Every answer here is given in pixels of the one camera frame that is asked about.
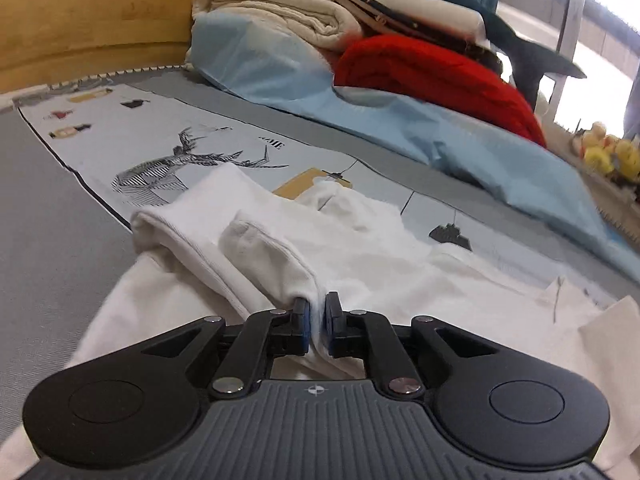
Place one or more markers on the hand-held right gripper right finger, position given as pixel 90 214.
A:
pixel 330 327

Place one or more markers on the yellow duck plush toy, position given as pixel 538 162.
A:
pixel 597 159

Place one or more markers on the white shirt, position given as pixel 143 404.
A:
pixel 400 280

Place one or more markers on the window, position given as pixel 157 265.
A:
pixel 600 20

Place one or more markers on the light blue quilt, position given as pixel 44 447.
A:
pixel 400 130

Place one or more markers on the white folded bedding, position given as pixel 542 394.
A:
pixel 385 10
pixel 435 7

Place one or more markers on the red folded blanket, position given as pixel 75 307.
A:
pixel 430 80

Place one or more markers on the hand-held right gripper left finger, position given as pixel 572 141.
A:
pixel 301 327

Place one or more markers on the cream folded blanket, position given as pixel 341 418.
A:
pixel 280 5

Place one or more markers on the yellow round plush toy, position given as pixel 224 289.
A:
pixel 627 157

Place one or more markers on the dark blue shark plush toy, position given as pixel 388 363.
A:
pixel 525 50

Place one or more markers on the wooden headboard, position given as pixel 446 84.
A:
pixel 100 20

